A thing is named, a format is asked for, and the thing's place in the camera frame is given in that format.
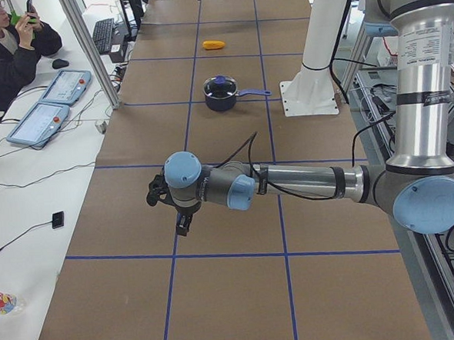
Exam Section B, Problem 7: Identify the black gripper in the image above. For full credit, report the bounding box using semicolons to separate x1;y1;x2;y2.
172;198;202;237

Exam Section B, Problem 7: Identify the dark blue pot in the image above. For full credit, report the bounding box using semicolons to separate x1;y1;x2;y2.
202;75;272;112

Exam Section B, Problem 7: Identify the glass lid blue knob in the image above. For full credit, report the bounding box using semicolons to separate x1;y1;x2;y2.
203;75;238;99

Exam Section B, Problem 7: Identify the yellow corn cob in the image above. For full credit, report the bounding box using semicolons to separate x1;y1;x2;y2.
202;40;226;51

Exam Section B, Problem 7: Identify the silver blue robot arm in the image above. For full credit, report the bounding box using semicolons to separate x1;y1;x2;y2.
159;0;454;236

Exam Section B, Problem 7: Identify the small black square pad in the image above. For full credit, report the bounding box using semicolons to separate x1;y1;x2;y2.
52;211;65;229

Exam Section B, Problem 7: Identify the near blue teach pendant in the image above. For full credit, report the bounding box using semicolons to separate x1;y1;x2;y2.
6;102;70;147

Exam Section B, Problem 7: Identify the blue teach pendant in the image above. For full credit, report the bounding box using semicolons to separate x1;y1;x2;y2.
39;69;92;106
6;102;70;147

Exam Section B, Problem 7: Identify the far blue teach pendant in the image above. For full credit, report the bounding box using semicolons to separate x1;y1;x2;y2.
39;69;92;106

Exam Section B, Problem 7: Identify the red plastic bottle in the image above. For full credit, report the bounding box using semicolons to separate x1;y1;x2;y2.
0;292;26;315

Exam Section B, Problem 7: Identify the black computer mouse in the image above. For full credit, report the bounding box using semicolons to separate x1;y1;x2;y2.
52;58;69;69

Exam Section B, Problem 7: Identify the black keyboard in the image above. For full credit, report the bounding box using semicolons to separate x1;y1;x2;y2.
92;18;115;55

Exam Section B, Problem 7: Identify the person in black jacket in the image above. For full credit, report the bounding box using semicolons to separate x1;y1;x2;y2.
0;3;62;112

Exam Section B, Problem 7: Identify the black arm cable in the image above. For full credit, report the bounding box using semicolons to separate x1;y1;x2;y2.
212;123;402;208

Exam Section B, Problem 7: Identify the white pedestal column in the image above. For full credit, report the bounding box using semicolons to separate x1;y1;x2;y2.
279;0;351;117

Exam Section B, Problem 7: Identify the aluminium frame post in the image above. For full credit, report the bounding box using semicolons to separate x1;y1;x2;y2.
58;0;120;110

